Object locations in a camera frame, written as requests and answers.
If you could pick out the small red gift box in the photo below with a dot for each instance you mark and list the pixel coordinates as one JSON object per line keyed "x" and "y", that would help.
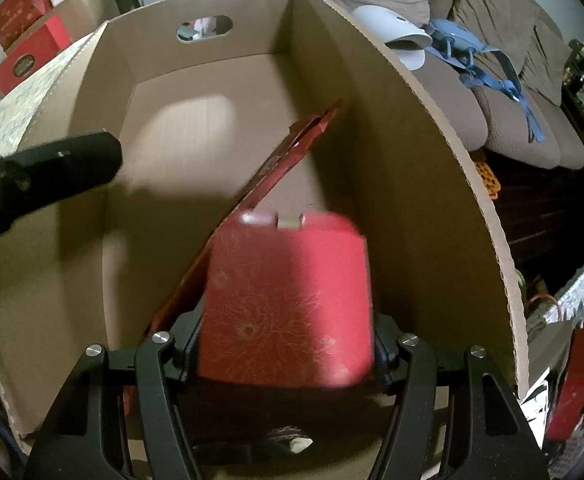
{"x": 282, "y": 310}

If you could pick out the tall red paper bag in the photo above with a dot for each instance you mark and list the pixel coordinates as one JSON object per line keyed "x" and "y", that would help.
{"x": 577, "y": 380}

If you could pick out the long red packet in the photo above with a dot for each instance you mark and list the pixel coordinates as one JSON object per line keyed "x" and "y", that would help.
{"x": 282, "y": 160}

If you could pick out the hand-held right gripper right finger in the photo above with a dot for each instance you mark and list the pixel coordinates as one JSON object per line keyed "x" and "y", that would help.
{"x": 387, "y": 355}

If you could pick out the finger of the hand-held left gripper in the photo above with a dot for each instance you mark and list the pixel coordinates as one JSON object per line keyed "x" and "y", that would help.
{"x": 72, "y": 165}

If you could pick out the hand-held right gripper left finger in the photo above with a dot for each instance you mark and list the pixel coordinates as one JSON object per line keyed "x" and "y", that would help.
{"x": 187, "y": 345}

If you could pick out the beige sofa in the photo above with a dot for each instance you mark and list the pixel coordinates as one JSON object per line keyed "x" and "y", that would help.
{"x": 502, "y": 110}

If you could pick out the closed brown carton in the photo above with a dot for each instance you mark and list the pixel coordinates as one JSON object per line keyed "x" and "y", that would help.
{"x": 89, "y": 5}

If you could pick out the cardboard box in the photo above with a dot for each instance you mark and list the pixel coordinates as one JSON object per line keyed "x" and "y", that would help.
{"x": 397, "y": 185}

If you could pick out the white dome device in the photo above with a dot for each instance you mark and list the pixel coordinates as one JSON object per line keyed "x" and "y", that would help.
{"x": 387, "y": 25}

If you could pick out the yellow plaid tablecloth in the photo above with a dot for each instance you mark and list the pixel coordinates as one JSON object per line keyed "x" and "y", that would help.
{"x": 17, "y": 105}

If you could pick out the large red gift box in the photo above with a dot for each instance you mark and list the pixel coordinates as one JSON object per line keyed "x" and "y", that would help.
{"x": 19, "y": 10}

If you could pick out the orange plastic crate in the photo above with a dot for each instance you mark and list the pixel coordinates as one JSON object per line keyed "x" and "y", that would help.
{"x": 487, "y": 180}

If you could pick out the cluttered white table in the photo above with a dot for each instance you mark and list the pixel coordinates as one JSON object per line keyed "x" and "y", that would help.
{"x": 572, "y": 300}

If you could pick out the red chocolate gift box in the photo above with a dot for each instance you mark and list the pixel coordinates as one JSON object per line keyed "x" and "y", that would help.
{"x": 27, "y": 60}

